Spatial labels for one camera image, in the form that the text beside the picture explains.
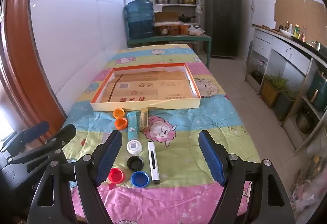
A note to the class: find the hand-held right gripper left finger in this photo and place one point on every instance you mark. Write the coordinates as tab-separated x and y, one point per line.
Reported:
109	155

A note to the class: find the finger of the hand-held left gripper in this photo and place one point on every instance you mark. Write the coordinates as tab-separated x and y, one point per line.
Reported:
35	130
63	134

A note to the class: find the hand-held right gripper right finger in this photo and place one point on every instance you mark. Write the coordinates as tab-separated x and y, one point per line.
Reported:
212	157

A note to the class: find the red bottle cap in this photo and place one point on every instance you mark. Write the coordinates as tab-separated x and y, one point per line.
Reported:
116	175

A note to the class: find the white bottle cap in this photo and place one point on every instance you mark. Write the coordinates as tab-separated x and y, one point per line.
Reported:
134	146

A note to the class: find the black bottle cap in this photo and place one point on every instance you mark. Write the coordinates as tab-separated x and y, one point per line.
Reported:
135	162

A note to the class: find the orange bottle cap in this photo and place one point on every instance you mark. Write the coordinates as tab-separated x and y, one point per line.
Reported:
119	113
121	123

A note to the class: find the blue bottle cap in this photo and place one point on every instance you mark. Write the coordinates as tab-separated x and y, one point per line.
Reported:
140	178

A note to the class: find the light blue small tube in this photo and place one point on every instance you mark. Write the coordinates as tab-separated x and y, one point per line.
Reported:
132	124

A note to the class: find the white black rectangular box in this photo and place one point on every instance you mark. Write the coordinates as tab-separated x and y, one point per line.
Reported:
154	161

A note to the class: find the orange-rimmed shallow box tray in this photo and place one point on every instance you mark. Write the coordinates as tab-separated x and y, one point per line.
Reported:
115	106

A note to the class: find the gold rectangular box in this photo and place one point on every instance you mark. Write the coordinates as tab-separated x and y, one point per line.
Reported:
143	119

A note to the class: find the printed flattened cardboard carton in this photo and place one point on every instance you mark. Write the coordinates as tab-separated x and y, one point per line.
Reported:
153	88

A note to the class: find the yellow planter with plant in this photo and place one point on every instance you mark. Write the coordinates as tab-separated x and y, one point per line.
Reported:
270	90

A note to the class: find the dark green planter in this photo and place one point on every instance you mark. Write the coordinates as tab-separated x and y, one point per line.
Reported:
284	102

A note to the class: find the large glass jug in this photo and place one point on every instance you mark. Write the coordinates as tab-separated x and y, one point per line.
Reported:
259	72

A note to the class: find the round steel pot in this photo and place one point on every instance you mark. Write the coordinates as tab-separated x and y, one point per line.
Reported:
304	121

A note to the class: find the crumpled clear plastic bag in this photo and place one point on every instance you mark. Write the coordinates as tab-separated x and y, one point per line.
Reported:
309	183

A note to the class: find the dark green appliance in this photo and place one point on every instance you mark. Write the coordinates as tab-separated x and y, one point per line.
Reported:
316	91

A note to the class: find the green low table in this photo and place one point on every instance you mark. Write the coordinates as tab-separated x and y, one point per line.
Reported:
168	38

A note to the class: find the clear plastic food bag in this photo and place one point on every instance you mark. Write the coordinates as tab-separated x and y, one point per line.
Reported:
196	31

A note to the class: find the clear jar of orange food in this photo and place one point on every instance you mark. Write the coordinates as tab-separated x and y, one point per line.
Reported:
184	29
162	30
174	30

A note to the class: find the white kitchen counter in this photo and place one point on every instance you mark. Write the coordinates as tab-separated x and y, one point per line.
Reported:
281	45

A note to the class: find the blue water jug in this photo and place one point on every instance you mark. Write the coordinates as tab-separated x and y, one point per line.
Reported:
139	17

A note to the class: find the dark grey refrigerator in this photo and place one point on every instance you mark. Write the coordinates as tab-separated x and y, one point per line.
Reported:
223	17

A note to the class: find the black wok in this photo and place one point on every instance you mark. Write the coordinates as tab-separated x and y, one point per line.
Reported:
186	18

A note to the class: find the brown cardboard box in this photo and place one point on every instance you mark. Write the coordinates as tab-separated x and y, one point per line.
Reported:
166	16

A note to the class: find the white plastic bottle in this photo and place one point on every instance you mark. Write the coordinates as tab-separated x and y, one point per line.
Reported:
290	29

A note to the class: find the tall dark glass bottle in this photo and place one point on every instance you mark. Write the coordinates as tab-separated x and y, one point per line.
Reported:
287	26

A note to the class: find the yellow green bottle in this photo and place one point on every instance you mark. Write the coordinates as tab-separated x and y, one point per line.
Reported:
296	31

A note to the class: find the steel kettle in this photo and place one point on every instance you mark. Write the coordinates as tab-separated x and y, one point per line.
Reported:
315	45

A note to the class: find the black gas stove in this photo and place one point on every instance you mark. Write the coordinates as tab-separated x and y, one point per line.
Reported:
323	51

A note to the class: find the slim brown glass bottle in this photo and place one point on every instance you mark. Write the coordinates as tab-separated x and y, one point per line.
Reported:
304	34

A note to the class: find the yellow metal basin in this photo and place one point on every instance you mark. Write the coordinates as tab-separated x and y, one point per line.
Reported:
190	1

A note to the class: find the steel cooking pot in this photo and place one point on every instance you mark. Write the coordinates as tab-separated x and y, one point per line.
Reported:
161	0

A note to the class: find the brown wooden door frame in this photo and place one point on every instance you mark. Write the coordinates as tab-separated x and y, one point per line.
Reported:
18	60

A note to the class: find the cardboard sheets on wall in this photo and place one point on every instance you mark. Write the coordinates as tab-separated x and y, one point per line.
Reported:
291	9

